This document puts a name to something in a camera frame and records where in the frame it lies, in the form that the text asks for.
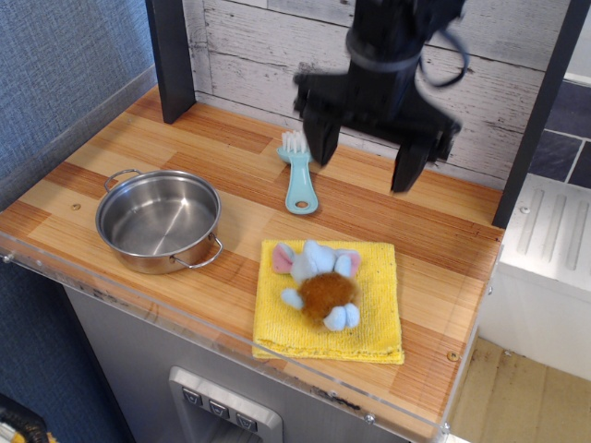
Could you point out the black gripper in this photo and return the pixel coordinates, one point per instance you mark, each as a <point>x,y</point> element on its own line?
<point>382,104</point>

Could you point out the blue and brown plush toy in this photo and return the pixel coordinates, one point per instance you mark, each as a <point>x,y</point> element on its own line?
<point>326,290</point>

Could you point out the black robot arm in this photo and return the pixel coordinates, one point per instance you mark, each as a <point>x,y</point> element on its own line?
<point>385,33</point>

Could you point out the yellow folded towel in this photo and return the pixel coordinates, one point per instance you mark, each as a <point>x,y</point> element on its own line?
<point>278,331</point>

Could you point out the grey toy fridge cabinet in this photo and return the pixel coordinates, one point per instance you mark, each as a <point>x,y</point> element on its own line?
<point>137,342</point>

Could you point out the light blue dish brush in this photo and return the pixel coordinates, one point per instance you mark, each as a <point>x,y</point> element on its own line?
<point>301,198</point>

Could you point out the stainless steel pot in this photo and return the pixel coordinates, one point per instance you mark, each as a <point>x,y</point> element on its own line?
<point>160,222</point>

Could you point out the white ridged side counter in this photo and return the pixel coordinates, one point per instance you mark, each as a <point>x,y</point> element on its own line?
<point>538,302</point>

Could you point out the clear acrylic edge guard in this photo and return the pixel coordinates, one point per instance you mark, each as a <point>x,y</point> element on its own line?
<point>418,308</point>

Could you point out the silver dispenser button panel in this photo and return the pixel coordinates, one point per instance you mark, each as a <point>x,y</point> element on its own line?
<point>211,413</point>

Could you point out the yellow black object corner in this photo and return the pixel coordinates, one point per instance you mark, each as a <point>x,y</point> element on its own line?
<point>19,424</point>

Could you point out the black right shelf post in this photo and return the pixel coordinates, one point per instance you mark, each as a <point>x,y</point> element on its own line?
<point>561,55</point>

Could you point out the black shelf post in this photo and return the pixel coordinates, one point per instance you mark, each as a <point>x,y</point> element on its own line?
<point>171,57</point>
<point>561,55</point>

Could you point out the black left shelf post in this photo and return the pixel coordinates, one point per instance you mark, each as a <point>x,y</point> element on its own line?
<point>171,57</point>

